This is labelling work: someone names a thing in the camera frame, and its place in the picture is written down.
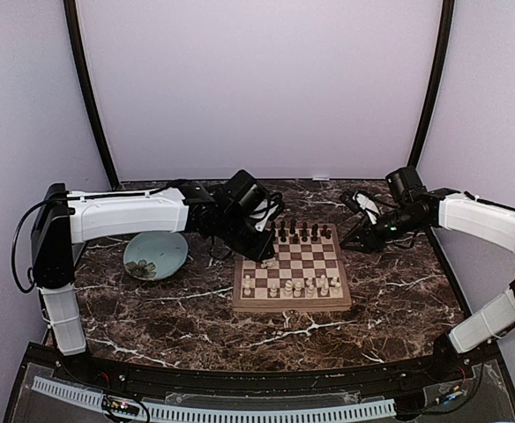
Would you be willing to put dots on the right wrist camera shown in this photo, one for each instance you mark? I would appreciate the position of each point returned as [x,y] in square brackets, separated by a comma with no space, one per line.
[358,202]

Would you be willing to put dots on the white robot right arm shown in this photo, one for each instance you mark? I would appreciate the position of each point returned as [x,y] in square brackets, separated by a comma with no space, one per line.
[479,240]

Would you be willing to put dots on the teal ceramic flower plate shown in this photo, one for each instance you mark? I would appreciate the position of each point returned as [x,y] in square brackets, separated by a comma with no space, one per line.
[152,256]

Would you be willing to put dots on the white chess king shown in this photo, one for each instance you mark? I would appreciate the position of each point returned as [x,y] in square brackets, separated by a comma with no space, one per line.
[287,291]

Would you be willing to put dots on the white chess queen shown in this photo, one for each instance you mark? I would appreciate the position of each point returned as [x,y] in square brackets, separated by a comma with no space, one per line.
[273,291]

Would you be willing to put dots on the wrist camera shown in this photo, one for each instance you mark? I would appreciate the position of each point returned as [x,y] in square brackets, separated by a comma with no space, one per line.
[358,202]
[267,211]

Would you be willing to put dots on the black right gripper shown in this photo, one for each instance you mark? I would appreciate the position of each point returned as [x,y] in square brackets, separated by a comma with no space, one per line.
[368,235]

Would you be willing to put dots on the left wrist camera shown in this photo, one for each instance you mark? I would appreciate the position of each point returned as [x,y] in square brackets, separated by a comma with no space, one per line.
[267,211]

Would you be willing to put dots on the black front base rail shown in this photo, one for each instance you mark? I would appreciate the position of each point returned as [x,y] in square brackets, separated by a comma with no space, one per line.
[403,378]

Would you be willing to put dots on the wooden chess board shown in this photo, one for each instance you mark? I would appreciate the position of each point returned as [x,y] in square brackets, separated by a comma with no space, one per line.
[313,260]

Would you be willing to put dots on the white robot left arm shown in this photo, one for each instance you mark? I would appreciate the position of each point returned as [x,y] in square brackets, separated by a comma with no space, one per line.
[236,212]

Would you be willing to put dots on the white chess bishop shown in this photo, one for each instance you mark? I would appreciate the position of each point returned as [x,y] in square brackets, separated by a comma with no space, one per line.
[297,290]
[311,291]

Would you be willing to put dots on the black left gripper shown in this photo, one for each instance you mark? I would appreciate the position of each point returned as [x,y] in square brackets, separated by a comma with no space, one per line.
[261,250]

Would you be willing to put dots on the black left frame post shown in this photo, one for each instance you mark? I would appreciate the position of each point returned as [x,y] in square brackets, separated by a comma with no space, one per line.
[86,88]

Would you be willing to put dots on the white cable duct strip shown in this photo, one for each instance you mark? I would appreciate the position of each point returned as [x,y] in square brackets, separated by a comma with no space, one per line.
[199,408]

